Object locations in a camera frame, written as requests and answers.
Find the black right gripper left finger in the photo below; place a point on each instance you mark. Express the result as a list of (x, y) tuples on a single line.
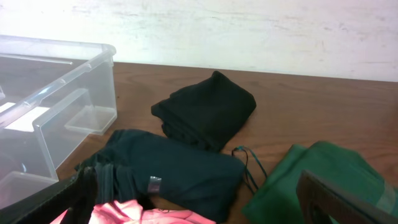
[(74, 197)]

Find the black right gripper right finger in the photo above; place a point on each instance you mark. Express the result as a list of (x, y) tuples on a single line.
[(322, 202)]

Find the pink garment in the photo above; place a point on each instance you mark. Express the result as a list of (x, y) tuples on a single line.
[(132, 212)]

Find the green garment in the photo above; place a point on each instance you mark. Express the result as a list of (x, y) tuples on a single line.
[(276, 200)]

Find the dark teal garment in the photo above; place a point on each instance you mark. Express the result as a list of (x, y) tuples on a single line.
[(136, 164)]

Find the black garment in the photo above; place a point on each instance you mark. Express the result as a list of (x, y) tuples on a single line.
[(205, 115)]

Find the clear plastic storage bin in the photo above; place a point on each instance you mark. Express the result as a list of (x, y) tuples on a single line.
[(53, 95)]

